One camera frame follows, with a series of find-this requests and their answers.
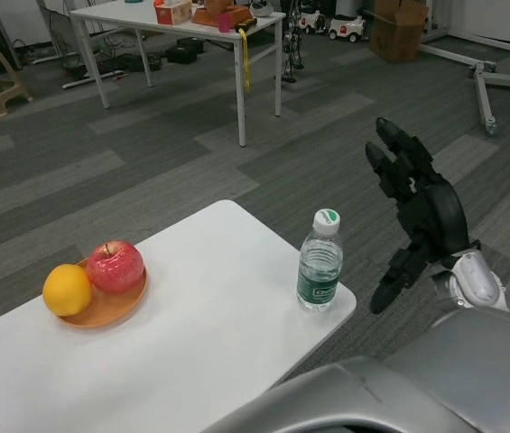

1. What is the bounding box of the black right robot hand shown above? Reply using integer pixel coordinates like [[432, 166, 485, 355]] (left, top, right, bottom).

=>
[[364, 116, 471, 316]]

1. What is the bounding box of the clear water bottle green label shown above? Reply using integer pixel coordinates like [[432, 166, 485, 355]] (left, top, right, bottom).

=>
[[296, 207, 344, 312]]

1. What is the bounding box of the large open cardboard box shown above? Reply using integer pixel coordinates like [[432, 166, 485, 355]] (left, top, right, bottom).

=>
[[368, 0, 431, 63]]

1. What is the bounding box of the white toy car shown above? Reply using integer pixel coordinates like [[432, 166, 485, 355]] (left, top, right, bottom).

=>
[[298, 6, 329, 36], [329, 13, 369, 45]]

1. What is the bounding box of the silver robot chest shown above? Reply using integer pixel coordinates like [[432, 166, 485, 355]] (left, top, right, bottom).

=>
[[199, 355, 477, 433]]

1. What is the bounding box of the standing humanoid robot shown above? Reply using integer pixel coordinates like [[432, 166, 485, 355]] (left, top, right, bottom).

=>
[[279, 0, 308, 85]]

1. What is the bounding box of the yellow black tape measure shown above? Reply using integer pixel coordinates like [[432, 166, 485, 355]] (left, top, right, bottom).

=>
[[235, 20, 258, 91]]

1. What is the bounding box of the flat orange box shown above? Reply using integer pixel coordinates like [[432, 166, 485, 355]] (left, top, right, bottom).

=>
[[190, 5, 257, 27]]

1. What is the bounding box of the black case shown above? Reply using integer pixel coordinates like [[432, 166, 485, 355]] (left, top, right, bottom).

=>
[[165, 38, 206, 65]]

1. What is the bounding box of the red apple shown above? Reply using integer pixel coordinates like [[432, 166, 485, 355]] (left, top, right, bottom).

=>
[[86, 240, 145, 295]]

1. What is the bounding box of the orange tissue box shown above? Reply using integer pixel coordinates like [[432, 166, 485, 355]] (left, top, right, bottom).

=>
[[153, 0, 192, 25]]

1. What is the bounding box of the orange round plate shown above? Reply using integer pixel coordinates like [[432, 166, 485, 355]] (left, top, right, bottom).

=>
[[58, 256, 148, 329]]

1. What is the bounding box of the large white table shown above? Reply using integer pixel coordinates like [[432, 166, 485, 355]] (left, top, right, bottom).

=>
[[69, 0, 286, 148]]

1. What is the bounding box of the yellow lemon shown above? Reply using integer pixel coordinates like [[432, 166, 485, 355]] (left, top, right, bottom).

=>
[[42, 263, 93, 317]]

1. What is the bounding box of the white metal stand frame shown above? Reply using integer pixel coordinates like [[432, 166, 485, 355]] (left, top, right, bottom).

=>
[[419, 0, 510, 139]]

